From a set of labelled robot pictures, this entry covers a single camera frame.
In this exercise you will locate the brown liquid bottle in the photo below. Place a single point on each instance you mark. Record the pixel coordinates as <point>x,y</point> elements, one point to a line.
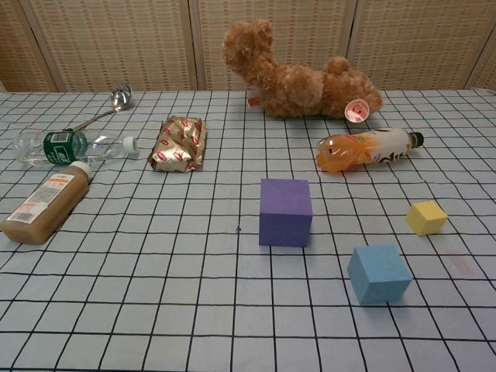
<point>42,205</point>

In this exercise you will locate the clear water bottle green label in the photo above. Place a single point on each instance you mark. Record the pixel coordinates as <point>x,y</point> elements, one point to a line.
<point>58,147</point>

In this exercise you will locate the purple foam cube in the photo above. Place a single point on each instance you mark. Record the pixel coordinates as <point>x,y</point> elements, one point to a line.
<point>284,217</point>

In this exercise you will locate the brown teddy bear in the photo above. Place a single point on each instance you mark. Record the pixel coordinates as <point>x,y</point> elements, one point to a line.
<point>294,89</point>

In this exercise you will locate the yellow foam cube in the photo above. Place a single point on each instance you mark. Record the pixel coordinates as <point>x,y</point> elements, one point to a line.
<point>426,217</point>

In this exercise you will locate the woven folding screen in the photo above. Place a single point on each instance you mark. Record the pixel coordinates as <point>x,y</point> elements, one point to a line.
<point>116,38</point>

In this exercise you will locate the gold foil snack packet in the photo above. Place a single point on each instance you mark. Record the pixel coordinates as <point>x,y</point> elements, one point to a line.
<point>178,143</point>

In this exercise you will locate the light blue foam cube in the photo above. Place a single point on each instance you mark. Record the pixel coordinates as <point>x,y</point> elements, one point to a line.
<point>377,275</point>

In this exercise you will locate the light blue checkered tablecloth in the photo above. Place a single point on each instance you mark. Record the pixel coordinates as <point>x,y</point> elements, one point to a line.
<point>155,290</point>

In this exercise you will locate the orange juice bottle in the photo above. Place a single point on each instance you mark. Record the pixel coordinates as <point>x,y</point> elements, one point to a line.
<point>356,151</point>

